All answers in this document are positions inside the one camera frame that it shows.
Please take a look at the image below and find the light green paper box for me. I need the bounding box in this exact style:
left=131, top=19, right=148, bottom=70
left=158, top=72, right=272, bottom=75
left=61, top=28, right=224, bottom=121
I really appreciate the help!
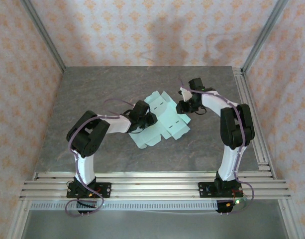
left=128, top=91, right=192, bottom=150

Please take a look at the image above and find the grey metal sheet panel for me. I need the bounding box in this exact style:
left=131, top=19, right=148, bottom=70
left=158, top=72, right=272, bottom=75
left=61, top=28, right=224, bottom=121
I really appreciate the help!
left=21, top=210, right=290, bottom=239

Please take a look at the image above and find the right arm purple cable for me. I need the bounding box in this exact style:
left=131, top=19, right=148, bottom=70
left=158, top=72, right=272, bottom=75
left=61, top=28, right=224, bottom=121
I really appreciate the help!
left=178, top=77, right=255, bottom=215

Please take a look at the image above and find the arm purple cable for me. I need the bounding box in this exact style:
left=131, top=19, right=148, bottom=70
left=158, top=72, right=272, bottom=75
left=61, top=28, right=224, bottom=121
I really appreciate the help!
left=178, top=77, right=255, bottom=215
left=64, top=99, right=133, bottom=217

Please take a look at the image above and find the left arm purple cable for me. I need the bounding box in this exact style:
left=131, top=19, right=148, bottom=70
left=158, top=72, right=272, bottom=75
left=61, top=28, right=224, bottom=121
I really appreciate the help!
left=64, top=99, right=133, bottom=217

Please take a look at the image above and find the aluminium mounting rail frame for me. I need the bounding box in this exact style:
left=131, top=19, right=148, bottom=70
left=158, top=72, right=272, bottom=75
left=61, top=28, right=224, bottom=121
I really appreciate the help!
left=19, top=171, right=292, bottom=201

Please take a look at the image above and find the aluminium side rail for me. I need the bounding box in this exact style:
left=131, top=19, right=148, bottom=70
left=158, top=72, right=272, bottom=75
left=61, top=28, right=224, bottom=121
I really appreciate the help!
left=233, top=67, right=277, bottom=180

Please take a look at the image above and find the aluminium corner post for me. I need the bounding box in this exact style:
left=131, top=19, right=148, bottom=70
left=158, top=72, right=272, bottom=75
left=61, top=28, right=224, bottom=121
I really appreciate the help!
left=241, top=0, right=290, bottom=73
left=20, top=0, right=66, bottom=73

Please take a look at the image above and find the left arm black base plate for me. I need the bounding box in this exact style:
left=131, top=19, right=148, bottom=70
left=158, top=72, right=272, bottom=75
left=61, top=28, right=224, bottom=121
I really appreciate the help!
left=66, top=181, right=112, bottom=199

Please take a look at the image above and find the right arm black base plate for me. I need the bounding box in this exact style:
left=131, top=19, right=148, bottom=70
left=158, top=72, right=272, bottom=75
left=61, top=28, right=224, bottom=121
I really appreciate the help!
left=198, top=181, right=245, bottom=199

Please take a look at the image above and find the slotted grey cable duct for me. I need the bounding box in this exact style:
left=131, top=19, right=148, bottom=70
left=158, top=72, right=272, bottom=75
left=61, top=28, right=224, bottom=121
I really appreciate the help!
left=30, top=201, right=217, bottom=211

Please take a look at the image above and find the black electronics mount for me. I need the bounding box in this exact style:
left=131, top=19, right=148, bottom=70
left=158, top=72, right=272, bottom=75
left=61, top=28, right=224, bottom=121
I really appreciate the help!
left=216, top=198, right=246, bottom=215

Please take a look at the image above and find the aluminium frame leg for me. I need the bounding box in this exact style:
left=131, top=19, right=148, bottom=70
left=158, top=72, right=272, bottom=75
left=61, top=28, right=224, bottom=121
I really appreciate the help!
left=276, top=199, right=305, bottom=239
left=6, top=199, right=31, bottom=239

